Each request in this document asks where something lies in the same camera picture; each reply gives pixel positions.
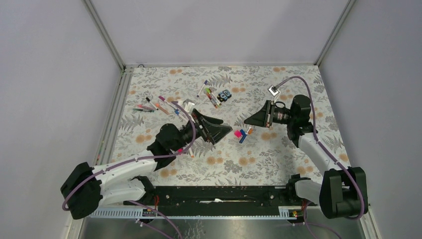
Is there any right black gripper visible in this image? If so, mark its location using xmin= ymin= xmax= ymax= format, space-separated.
xmin=244 ymin=100 xmax=296 ymax=128

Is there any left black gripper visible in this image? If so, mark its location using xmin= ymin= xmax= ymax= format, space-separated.
xmin=172 ymin=109 xmax=232 ymax=152

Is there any blue cap thin pen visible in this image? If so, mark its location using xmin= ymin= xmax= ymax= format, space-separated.
xmin=239 ymin=126 xmax=253 ymax=143

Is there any orange tip white pen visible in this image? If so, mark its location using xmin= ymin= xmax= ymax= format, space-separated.
xmin=188 ymin=148 xmax=195 ymax=158

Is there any purple cap white pen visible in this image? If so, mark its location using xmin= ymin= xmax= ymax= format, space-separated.
xmin=196 ymin=80 xmax=208 ymax=98

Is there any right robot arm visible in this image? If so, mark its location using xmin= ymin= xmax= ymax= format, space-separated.
xmin=244 ymin=95 xmax=368 ymax=219

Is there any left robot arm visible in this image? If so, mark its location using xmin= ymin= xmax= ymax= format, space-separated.
xmin=60 ymin=109 xmax=232 ymax=220

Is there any orange red pen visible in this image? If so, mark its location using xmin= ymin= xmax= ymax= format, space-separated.
xmin=206 ymin=93 xmax=218 ymax=109

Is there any green cap pen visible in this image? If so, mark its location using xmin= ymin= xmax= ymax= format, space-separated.
xmin=206 ymin=88 xmax=221 ymax=106

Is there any orange pen left group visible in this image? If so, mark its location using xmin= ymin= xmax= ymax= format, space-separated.
xmin=155 ymin=103 xmax=170 ymax=115

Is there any magenta cap pen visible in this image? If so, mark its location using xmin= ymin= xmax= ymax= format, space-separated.
xmin=158 ymin=96 xmax=179 ymax=112

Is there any dark green pen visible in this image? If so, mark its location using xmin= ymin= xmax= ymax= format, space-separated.
xmin=133 ymin=109 xmax=154 ymax=113

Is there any black cap pen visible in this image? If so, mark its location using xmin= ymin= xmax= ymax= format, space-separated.
xmin=145 ymin=97 xmax=158 ymax=110

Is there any pink pen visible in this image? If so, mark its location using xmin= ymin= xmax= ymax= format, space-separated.
xmin=137 ymin=105 xmax=155 ymax=111

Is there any floral table mat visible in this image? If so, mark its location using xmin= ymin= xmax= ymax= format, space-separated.
xmin=109 ymin=65 xmax=349 ymax=186

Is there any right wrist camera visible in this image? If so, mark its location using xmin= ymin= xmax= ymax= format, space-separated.
xmin=268 ymin=86 xmax=280 ymax=97

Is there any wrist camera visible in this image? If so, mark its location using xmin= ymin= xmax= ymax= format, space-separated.
xmin=268 ymin=86 xmax=280 ymax=97
xmin=183 ymin=99 xmax=195 ymax=113

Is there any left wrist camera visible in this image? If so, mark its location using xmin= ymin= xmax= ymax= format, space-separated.
xmin=183 ymin=99 xmax=195 ymax=113

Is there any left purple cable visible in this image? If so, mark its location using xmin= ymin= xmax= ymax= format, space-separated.
xmin=62 ymin=101 xmax=197 ymax=239

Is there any purple cable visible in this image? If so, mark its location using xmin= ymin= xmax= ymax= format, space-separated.
xmin=275 ymin=76 xmax=369 ymax=239
xmin=62 ymin=101 xmax=197 ymax=239

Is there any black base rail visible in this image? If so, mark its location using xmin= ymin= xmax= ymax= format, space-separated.
xmin=124 ymin=186 xmax=305 ymax=217

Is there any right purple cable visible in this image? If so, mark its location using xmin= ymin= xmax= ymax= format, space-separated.
xmin=275 ymin=76 xmax=369 ymax=239

